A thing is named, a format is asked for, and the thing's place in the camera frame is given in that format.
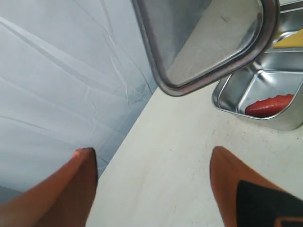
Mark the stainless steel lunch box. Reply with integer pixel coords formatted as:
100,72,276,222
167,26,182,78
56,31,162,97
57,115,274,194
211,1,303,131

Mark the dark transparent box lid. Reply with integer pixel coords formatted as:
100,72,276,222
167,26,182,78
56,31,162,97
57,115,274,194
132,0,280,96

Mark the red toy sausage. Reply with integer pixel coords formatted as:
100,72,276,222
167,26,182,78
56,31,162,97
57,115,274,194
245,94,294,118

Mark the grey-blue backdrop cloth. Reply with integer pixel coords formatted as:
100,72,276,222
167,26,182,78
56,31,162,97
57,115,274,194
0,0,156,192

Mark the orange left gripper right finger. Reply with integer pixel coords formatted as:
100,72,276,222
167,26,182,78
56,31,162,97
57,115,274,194
210,147,303,227

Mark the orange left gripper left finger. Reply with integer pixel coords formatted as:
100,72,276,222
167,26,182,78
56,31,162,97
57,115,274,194
0,148,98,227

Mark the yellow toy cheese wedge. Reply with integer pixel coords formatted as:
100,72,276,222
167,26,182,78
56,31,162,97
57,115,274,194
273,29,303,49

